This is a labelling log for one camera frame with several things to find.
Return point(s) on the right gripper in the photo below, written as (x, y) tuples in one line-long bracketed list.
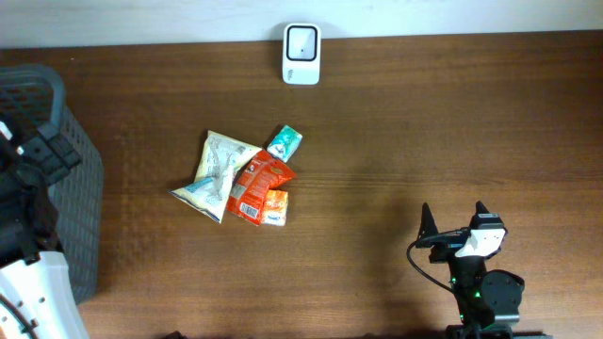
[(447, 245)]

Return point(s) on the orange tissue pack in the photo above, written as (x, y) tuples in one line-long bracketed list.
[(275, 208)]

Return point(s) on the teal tissue pack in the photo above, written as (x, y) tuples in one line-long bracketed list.
[(285, 143)]

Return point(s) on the red snack bag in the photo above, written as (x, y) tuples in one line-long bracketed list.
[(248, 195)]

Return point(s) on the cream snack bag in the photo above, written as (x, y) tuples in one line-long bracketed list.
[(222, 158)]

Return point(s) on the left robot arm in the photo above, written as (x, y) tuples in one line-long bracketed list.
[(36, 296)]

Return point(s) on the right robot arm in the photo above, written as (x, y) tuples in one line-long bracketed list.
[(488, 300)]

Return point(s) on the white barcode scanner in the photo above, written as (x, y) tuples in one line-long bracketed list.
[(301, 54)]

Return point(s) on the grey plastic mesh basket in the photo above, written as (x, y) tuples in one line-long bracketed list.
[(35, 97)]

